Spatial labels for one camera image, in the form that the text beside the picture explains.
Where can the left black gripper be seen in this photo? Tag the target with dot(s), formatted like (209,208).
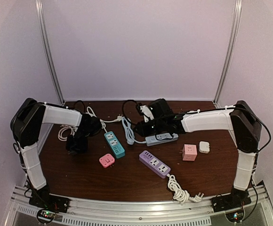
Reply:
(69,145)

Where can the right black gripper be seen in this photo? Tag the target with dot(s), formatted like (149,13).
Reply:
(141,128)

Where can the pink square plug adapter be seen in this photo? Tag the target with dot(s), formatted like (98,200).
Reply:
(107,160)

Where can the pink cube socket adapter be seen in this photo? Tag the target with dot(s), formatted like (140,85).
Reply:
(189,152)

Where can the white plug adapter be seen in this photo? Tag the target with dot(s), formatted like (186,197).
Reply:
(204,147)

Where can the purple power strip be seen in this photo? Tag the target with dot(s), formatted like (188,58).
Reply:
(154,164)

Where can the blue-grey power strip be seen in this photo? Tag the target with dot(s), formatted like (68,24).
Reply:
(161,139)

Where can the teal power strip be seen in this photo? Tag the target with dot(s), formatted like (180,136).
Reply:
(114,144)

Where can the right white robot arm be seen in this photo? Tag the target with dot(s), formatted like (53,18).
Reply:
(238,119)

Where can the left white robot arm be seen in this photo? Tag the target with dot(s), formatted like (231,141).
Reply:
(26,125)

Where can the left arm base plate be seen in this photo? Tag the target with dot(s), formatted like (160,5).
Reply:
(50,202)

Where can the aluminium front rail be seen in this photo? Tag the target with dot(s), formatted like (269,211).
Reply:
(83,212)

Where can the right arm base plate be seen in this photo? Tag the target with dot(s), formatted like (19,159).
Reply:
(235,199)

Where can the right aluminium corner post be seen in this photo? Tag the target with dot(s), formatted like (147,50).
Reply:
(230,48)

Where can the aluminium corner post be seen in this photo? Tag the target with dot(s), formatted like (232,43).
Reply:
(47,50)
(230,48)

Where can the left aluminium corner post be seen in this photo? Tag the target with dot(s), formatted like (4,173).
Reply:
(47,50)

